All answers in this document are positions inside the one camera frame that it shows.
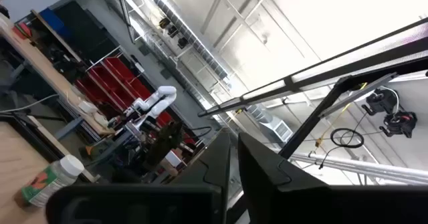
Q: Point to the person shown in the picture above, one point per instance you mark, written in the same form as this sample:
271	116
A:
165	143

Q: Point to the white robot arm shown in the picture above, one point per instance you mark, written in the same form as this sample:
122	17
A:
164	97

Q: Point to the white ceiling air unit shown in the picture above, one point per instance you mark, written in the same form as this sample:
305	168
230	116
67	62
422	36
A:
274	128

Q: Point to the clear bottle green orange label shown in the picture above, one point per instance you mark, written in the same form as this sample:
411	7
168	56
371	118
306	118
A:
50	182

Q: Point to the blue storage bin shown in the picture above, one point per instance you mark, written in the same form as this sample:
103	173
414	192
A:
53	21

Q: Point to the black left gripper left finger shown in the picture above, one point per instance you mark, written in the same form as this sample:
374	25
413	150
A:
214	164

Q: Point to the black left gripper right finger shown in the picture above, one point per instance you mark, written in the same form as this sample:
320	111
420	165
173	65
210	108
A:
274	190

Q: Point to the ribbed ceiling duct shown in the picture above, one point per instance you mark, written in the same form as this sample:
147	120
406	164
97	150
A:
187	33

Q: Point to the red storage bin rack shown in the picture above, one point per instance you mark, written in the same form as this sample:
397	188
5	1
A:
113	80

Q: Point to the black aluminium table frame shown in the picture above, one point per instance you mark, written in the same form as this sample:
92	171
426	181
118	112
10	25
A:
30	135

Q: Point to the black overhead rig beam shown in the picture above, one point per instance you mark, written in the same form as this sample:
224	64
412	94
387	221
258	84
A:
401	58

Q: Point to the wooden workbench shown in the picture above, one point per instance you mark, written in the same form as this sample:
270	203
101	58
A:
36	61

